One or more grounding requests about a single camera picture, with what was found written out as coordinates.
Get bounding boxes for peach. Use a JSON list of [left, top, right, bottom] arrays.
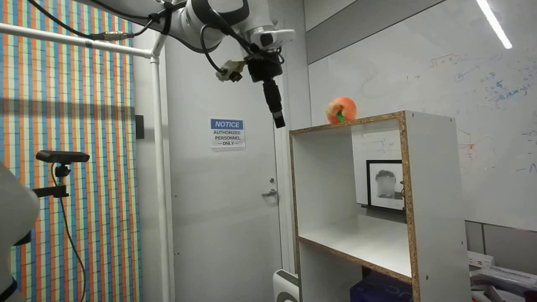
[[326, 97, 357, 125]]

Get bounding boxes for white bookshelf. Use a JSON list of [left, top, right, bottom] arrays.
[[289, 110, 472, 302]]

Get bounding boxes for notice sign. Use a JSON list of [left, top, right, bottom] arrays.
[[210, 118, 246, 152]]

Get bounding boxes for white door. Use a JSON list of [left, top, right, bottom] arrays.
[[164, 0, 291, 302]]

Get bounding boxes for whiteboard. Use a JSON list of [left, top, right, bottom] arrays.
[[308, 0, 537, 232]]

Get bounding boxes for colourful striped backdrop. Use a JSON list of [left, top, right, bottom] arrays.
[[0, 0, 144, 302]]

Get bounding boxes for white appliance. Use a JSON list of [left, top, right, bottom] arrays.
[[272, 269, 300, 302]]

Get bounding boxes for blue box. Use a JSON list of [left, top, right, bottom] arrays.
[[349, 272, 414, 302]]

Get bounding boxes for white box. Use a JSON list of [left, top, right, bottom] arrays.
[[467, 250, 495, 270]]

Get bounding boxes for heap of white gear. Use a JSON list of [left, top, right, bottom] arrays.
[[470, 266, 537, 302]]

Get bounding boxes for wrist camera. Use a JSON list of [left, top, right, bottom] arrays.
[[216, 60, 246, 83]]

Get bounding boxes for white pipe frame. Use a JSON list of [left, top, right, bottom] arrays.
[[0, 23, 173, 302]]

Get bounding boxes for black picture frame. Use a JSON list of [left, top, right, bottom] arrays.
[[366, 159, 406, 211]]

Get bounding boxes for camera on mount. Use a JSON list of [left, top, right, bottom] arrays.
[[32, 150, 91, 199]]

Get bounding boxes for black cable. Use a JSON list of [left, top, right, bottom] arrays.
[[51, 164, 87, 302]]

